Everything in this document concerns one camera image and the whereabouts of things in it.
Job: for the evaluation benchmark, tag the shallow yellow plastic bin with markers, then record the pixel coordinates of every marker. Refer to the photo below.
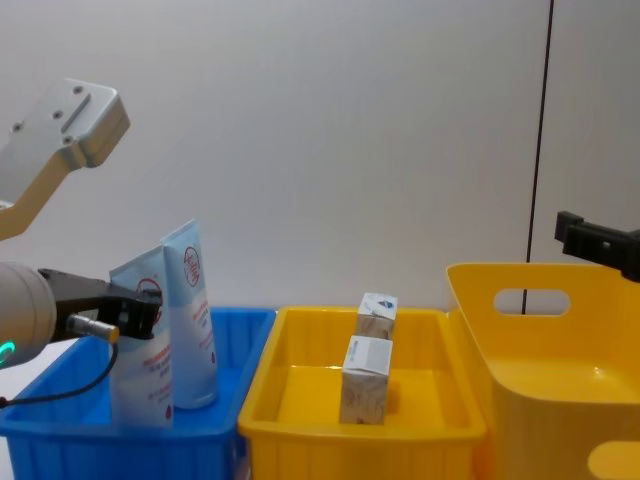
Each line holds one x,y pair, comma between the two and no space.
300,400

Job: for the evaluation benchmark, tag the small white printed carton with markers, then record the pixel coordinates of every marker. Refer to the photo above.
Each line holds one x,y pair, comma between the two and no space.
364,390
376,325

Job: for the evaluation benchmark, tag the white blue tube, smooth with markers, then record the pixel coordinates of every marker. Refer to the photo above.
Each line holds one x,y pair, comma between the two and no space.
192,340

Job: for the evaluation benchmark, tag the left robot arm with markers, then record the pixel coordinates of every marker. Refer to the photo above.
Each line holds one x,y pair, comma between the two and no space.
75,130

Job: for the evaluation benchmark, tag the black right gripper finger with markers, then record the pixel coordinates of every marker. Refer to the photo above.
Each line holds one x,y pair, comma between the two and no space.
600,247

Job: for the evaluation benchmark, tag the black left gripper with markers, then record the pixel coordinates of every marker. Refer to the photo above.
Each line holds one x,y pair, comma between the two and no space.
75,292

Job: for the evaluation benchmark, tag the white blue tube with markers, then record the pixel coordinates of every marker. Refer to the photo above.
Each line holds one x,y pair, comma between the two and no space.
192,340
142,380

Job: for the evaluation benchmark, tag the blue plastic bin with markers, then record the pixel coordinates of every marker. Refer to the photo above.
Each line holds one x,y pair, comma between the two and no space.
60,440

